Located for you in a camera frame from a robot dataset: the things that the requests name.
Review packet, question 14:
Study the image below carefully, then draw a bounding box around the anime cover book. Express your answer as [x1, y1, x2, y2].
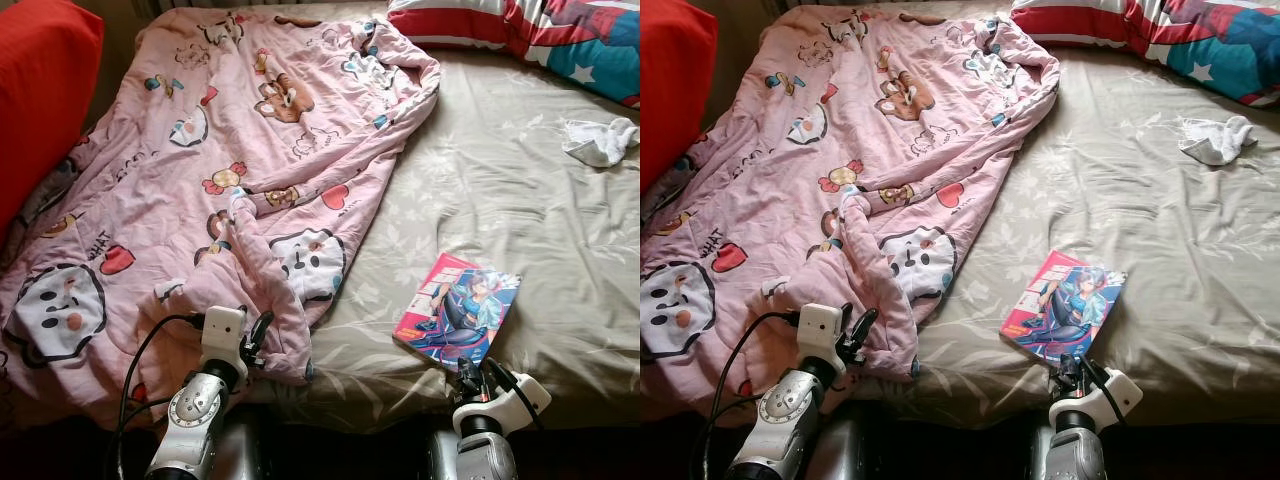
[392, 252, 522, 374]
[999, 249, 1128, 363]

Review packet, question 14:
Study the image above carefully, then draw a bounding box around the silver robot right leg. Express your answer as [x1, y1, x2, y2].
[1030, 425, 1063, 480]
[428, 428, 463, 480]

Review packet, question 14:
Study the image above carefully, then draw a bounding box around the pink cartoon print blanket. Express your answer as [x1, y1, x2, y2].
[0, 5, 442, 406]
[640, 5, 1061, 401]

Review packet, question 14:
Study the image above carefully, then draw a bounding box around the beige floral bed sheet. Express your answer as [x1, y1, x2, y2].
[870, 45, 1280, 426]
[240, 45, 641, 436]

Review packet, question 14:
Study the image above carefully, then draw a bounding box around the white crumpled cloth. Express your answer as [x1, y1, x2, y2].
[1178, 114, 1259, 167]
[561, 116, 641, 169]

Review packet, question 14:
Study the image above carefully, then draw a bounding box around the striped cartoon bolster pillow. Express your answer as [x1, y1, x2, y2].
[387, 0, 641, 108]
[1010, 0, 1280, 108]

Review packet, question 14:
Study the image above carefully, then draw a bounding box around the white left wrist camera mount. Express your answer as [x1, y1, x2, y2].
[199, 305, 249, 369]
[797, 303, 847, 363]

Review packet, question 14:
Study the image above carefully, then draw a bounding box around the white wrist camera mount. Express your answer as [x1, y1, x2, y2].
[199, 305, 249, 369]
[797, 303, 847, 363]
[1050, 368, 1144, 431]
[453, 373, 552, 438]

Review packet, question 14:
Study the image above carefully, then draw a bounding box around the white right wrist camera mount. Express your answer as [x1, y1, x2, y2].
[1050, 368, 1144, 431]
[453, 373, 552, 438]

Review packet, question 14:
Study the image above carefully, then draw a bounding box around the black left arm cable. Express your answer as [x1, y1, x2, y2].
[113, 313, 207, 480]
[698, 310, 804, 480]

